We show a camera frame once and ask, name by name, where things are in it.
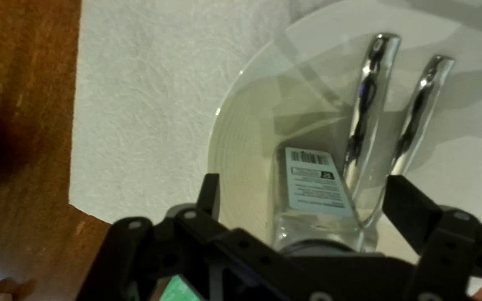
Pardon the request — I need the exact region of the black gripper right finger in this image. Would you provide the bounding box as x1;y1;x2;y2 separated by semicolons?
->
381;173;482;301

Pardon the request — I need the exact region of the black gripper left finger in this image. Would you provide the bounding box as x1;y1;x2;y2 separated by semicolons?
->
75;172;287;301

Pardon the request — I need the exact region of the silver fork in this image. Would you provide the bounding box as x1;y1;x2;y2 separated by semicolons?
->
359;53;455;230

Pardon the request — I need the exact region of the silver spoon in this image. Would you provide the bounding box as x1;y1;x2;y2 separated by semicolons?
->
339;31;403;197

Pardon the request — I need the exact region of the white round plate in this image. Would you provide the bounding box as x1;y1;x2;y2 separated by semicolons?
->
205;0;482;264

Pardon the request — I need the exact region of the green folded cloth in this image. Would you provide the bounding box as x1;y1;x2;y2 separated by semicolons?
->
159;272;204;301

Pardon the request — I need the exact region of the white paper placemat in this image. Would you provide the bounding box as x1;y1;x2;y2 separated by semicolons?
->
66;0;482;225

